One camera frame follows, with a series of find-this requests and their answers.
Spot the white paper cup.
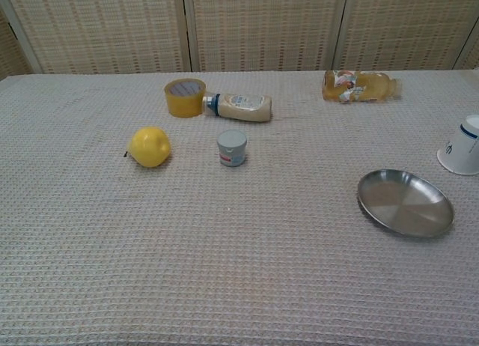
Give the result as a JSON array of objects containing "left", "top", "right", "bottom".
[{"left": 436, "top": 114, "right": 479, "bottom": 175}]

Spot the yellow pear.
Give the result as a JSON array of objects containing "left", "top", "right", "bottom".
[{"left": 125, "top": 126, "right": 172, "bottom": 169}]

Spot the mayonnaise squeeze bottle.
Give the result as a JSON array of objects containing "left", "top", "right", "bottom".
[{"left": 202, "top": 92, "right": 273, "bottom": 123}]

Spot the white waffle weave tablecloth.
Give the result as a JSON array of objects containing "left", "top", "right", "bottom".
[{"left": 0, "top": 69, "right": 479, "bottom": 346}]

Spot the orange snack packet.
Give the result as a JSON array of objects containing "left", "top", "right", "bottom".
[{"left": 322, "top": 69, "right": 403, "bottom": 105}]

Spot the brown packing tape roll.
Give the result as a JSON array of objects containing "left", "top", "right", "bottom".
[{"left": 164, "top": 78, "right": 207, "bottom": 119}]

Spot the steel round bowl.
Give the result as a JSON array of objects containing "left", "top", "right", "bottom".
[{"left": 356, "top": 169, "right": 455, "bottom": 239}]

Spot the woven bamboo screen panel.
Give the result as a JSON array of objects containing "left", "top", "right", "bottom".
[
  {"left": 453, "top": 23, "right": 479, "bottom": 71},
  {"left": 334, "top": 0, "right": 479, "bottom": 72},
  {"left": 0, "top": 7, "right": 42, "bottom": 80},
  {"left": 183, "top": 0, "right": 350, "bottom": 73},
  {"left": 0, "top": 0, "right": 192, "bottom": 76}
]

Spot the small grey lidded jar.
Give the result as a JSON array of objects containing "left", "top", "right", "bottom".
[{"left": 216, "top": 130, "right": 248, "bottom": 169}]

